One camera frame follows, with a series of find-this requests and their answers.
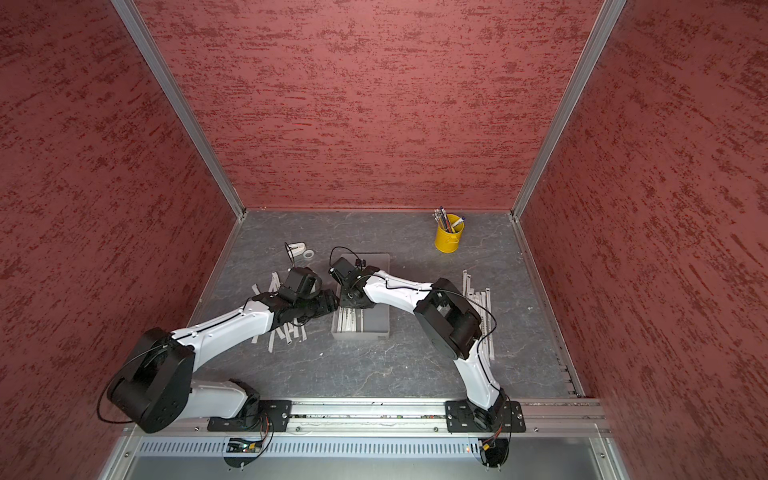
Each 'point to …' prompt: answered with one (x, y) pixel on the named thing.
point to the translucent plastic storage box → (376, 321)
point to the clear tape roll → (308, 254)
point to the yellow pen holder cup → (448, 242)
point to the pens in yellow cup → (440, 216)
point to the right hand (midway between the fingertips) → (353, 305)
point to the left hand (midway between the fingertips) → (330, 310)
